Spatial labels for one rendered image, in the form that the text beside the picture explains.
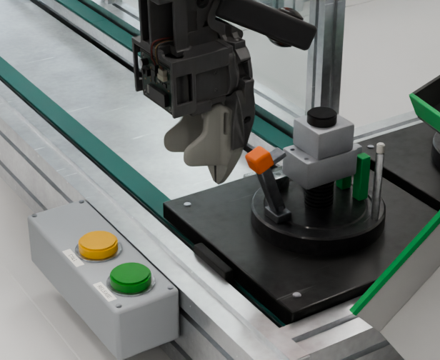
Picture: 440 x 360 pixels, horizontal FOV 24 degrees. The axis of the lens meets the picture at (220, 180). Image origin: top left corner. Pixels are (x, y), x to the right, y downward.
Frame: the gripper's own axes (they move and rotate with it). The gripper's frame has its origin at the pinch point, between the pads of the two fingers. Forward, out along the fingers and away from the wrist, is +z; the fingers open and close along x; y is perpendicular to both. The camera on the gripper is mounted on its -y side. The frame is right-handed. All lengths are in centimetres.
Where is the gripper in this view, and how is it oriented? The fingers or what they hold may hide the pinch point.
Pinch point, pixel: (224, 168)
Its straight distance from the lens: 98.9
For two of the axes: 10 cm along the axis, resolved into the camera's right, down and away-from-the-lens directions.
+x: 5.4, 4.1, -7.4
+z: 0.2, 8.7, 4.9
